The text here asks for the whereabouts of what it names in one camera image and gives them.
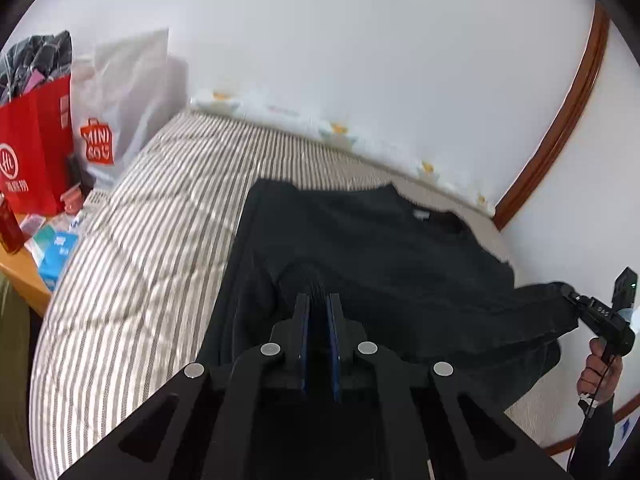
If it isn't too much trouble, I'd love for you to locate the red paper bag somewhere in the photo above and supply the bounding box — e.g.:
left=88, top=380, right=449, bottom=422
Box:
left=0, top=74, right=76, bottom=215

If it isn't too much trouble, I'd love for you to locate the small black object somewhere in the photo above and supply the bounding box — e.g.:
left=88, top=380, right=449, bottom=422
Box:
left=67, top=154, right=96, bottom=196

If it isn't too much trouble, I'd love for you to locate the blue packet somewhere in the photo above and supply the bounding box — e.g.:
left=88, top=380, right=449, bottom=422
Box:
left=39, top=232, right=80, bottom=291

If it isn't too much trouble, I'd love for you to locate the pink clip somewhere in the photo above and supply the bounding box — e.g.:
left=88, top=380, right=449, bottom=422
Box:
left=60, top=182, right=84, bottom=214

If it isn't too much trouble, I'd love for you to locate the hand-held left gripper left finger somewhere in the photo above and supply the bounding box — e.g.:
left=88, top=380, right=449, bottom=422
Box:
left=57, top=293, right=311, bottom=480

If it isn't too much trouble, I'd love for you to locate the brown wooden baseboard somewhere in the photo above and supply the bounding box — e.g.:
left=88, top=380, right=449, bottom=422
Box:
left=544, top=400, right=640, bottom=456

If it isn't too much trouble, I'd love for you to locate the wooden side table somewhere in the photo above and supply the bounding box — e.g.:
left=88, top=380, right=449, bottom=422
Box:
left=0, top=212, right=53, bottom=318

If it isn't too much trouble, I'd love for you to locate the person's right forearm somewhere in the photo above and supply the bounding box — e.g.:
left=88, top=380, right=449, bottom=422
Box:
left=567, top=394, right=617, bottom=480

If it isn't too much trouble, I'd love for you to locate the black sweatshirt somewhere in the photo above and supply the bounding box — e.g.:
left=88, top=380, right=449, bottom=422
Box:
left=197, top=178, right=583, bottom=413

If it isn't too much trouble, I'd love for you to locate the person's right hand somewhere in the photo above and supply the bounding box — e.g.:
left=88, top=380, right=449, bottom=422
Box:
left=576, top=338, right=624, bottom=406

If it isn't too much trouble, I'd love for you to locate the brown wooden door frame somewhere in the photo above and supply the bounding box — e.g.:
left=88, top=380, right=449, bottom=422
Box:
left=492, top=0, right=611, bottom=231

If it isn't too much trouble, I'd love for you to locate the dark plaid cloth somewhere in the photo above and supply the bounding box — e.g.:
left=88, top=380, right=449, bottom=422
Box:
left=0, top=30, right=73, bottom=108

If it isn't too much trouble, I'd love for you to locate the white plastic bag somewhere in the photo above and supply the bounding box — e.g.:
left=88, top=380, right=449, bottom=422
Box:
left=70, top=29, right=188, bottom=188

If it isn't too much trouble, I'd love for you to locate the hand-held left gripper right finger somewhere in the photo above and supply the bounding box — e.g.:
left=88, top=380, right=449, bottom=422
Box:
left=327, top=293, right=576, bottom=480

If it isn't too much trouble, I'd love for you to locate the striped bed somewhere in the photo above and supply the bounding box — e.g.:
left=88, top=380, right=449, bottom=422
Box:
left=30, top=110, right=581, bottom=478

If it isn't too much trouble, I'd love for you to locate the white floral cloth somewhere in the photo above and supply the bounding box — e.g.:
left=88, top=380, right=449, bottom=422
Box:
left=190, top=89, right=496, bottom=216

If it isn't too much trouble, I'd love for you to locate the teal packet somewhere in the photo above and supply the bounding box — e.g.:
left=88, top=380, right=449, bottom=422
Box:
left=25, top=225, right=60, bottom=262

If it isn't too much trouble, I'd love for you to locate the black cable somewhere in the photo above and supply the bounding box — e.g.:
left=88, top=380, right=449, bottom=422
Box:
left=566, top=347, right=613, bottom=473

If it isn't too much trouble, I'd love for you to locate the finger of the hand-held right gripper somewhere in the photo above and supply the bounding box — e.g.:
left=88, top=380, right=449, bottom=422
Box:
left=560, top=285, right=589, bottom=317

